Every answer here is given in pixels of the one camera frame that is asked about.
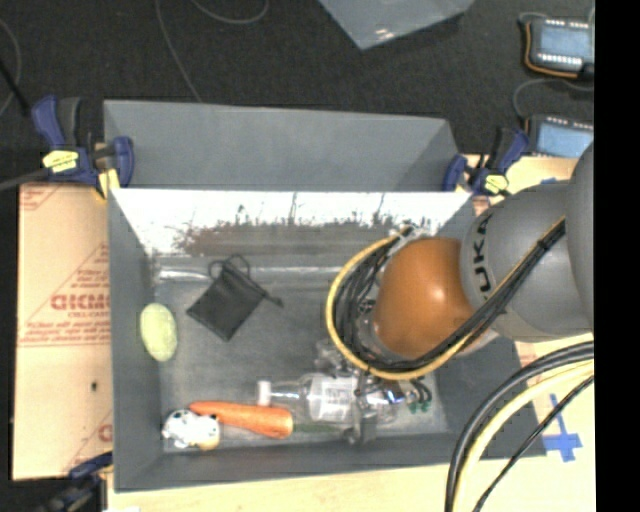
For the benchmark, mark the orange toy carrot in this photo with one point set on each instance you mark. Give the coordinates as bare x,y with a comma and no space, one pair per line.
250,417

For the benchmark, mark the brown cardboard board red print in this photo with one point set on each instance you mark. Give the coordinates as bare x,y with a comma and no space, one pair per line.
60,380

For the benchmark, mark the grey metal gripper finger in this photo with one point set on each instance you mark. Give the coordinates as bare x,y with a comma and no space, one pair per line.
368,430
352,435

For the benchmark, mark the clear plastic bottle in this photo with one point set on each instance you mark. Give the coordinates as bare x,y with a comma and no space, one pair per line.
325,397

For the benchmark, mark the white spotted toy cow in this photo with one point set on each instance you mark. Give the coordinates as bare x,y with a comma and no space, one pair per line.
192,430

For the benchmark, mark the pale green oval soap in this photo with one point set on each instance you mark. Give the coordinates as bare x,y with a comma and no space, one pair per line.
158,332

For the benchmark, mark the grey metal bin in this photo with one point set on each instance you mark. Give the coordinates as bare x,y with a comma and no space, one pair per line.
280,150

